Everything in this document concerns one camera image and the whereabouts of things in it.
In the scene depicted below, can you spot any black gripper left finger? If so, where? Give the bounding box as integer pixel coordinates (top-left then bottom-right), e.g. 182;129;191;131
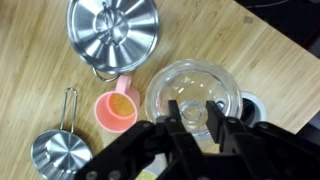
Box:
166;99;188;134

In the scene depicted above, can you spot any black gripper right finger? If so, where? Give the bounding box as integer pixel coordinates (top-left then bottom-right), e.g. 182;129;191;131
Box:
205;100;232;145

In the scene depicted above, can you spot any clear glass jar lid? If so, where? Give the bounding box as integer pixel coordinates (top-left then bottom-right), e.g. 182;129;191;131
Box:
144;58;244;138

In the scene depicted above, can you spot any steel pot lid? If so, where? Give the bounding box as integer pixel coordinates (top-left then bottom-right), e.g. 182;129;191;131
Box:
66;0;160;75

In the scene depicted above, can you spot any pink plastic cup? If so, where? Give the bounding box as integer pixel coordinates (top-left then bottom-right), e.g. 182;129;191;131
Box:
93;74;141;134

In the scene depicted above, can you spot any small steel saucepan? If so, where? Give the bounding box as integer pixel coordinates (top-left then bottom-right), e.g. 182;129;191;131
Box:
30;86;95;180

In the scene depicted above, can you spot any white table cable grommet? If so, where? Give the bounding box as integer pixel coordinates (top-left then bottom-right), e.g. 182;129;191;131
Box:
239;91;268;128

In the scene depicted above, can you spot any steel pot with handles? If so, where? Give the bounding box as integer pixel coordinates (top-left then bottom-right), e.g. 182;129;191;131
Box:
68;39;158;83

